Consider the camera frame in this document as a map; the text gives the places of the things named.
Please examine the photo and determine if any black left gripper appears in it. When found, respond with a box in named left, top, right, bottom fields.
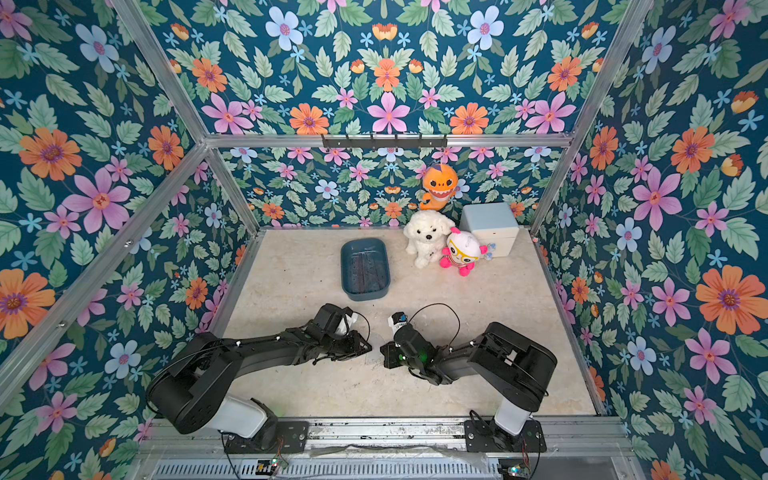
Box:
left=319, top=329, right=375, bottom=360

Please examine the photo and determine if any clear stencil ruler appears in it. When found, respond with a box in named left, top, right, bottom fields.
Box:
left=370, top=254, right=386, bottom=291

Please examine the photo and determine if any teal plastic storage box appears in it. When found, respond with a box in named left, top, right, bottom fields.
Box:
left=340, top=238, right=391, bottom=302

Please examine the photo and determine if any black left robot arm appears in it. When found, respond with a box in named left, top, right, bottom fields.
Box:
left=146, top=327, right=372, bottom=434

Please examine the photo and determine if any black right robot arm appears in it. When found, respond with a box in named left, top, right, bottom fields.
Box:
left=380, top=321, right=557, bottom=436

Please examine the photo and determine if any pink white doll plush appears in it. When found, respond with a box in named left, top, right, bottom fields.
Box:
left=438, top=227, right=492, bottom=277

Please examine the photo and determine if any white dog plush toy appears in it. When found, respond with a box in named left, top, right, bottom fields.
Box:
left=403, top=210, right=456, bottom=269

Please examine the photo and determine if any light blue small cabinet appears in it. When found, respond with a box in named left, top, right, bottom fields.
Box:
left=460, top=203, right=520, bottom=258

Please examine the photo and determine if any orange dinosaur plush toy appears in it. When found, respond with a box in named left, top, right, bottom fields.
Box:
left=419, top=163, right=459, bottom=211

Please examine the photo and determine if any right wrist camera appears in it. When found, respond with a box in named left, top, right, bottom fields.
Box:
left=387, top=312, right=409, bottom=335

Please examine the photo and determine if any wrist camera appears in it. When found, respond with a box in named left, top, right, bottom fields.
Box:
left=387, top=312, right=409, bottom=335
left=306, top=303, right=356, bottom=339

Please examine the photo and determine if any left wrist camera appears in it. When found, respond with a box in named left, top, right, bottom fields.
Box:
left=306, top=303, right=356, bottom=339

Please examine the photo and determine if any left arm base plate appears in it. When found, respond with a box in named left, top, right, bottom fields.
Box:
left=224, top=420, right=310, bottom=455

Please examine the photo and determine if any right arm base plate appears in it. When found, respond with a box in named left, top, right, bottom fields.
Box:
left=463, top=418, right=547, bottom=454

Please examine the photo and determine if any black hook rail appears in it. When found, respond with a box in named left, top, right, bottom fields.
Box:
left=321, top=134, right=448, bottom=150

